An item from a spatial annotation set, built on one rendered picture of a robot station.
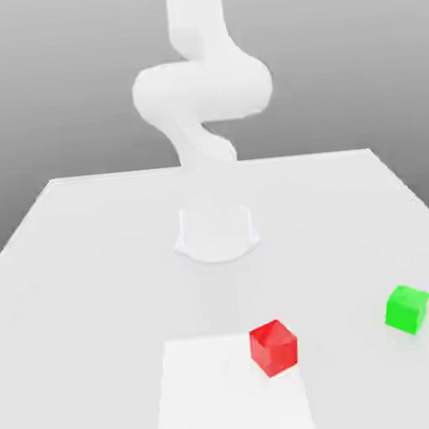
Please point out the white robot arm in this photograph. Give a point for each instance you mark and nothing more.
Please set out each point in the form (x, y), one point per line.
(202, 90)

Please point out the small red cube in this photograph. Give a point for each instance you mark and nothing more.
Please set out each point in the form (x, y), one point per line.
(273, 349)

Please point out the small green cube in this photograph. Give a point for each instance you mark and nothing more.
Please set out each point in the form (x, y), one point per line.
(406, 310)

